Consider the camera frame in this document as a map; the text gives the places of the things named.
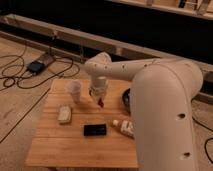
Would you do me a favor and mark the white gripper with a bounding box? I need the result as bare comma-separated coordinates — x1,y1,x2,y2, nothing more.
89,76,108,103

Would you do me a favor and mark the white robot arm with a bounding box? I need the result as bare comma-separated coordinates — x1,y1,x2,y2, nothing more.
85,52,203,171

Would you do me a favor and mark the white sponge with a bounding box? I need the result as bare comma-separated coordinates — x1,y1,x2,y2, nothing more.
58,106,71,123

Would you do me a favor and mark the black bowl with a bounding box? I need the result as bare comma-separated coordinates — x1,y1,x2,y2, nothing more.
122,88,130,109

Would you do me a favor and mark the translucent plastic cup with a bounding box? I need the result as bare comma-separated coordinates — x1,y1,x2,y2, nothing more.
67,80,81,102

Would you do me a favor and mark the black rectangular block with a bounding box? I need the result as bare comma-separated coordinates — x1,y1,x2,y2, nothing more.
84,124,107,136

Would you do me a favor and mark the white labelled bottle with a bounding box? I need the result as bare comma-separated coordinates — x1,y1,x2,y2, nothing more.
113,120,134,138

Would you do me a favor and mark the wooden folding table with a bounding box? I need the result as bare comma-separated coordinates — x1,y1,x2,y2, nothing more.
26,79,138,168

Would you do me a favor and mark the blue power adapter box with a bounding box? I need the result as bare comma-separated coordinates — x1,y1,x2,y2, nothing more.
27,61,45,74

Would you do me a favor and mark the black floor cable left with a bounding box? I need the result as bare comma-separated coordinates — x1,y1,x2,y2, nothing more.
0,44,81,90

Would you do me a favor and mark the black cable right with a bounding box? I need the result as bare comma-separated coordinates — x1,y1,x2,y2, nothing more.
191,98,213,165

